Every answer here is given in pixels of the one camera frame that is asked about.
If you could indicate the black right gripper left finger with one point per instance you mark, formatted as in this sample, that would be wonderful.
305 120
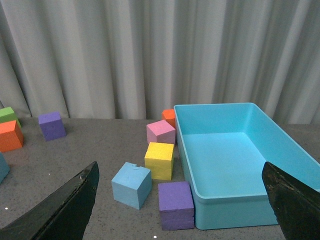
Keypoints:
63 215

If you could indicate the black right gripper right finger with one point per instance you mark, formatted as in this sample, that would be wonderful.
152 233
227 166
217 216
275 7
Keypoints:
295 204

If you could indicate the light blue foam block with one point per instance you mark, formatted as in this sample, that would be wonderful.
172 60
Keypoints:
132 185
4 168

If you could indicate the purple foam block far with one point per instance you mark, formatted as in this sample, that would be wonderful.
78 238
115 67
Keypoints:
51 125

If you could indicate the light blue plastic bin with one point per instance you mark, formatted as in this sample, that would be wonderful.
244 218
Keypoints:
223 149

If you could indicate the orange foam block left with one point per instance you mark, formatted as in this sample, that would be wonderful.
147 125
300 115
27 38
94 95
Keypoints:
11 136

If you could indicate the yellow foam block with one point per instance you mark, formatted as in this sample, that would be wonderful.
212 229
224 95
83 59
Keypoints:
159 159

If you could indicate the purple foam block near bin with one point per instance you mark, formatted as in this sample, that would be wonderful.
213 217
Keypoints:
176 206

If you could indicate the green foam block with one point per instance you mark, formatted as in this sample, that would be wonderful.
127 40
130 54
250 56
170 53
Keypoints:
7 114

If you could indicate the pink foam block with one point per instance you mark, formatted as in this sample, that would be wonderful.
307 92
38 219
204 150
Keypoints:
160 132

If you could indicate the orange foam block behind bin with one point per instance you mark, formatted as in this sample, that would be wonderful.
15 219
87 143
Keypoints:
169 116

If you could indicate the grey pleated curtain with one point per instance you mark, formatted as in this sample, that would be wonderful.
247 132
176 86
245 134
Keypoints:
131 59

